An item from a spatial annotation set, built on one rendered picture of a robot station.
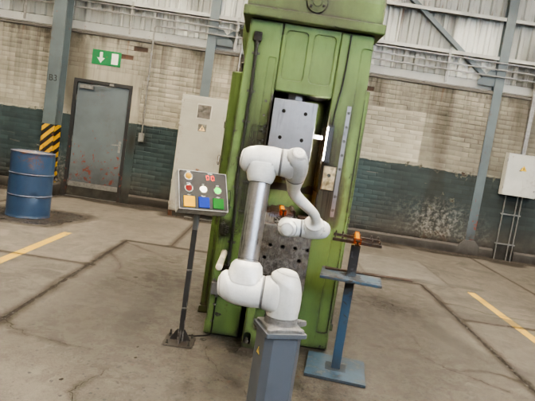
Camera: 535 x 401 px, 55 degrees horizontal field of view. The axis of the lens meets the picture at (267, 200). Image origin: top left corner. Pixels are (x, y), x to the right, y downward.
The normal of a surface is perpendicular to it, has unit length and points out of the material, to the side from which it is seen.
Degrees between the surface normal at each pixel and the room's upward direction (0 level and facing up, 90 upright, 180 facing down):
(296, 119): 90
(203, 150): 90
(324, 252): 90
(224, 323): 90
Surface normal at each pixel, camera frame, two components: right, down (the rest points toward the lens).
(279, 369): 0.32, 0.14
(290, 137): 0.00, 0.11
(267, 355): -0.43, 0.03
